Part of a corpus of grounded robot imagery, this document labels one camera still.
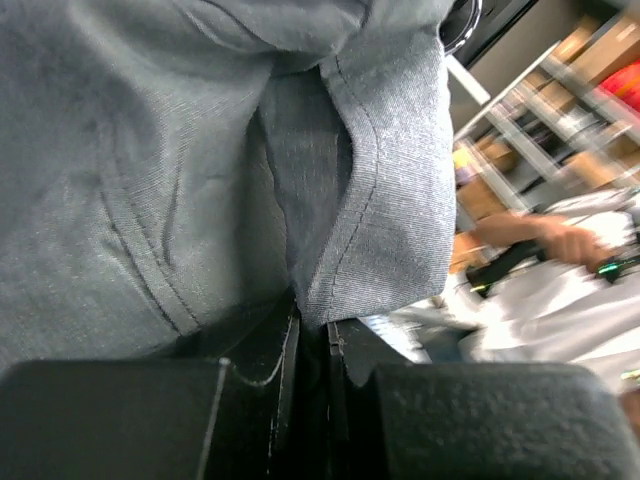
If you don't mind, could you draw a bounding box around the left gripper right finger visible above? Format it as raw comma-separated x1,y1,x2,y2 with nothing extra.
327,319,639,479

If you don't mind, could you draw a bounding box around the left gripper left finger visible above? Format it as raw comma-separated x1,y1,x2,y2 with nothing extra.
1,297,300,479

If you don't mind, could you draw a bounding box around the grey shirt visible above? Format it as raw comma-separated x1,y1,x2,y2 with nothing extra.
1,1,455,368

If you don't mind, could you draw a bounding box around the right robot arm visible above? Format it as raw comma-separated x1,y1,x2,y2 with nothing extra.
439,0,537,68

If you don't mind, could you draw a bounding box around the person in background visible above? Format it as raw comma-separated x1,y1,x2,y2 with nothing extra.
394,187,640,396

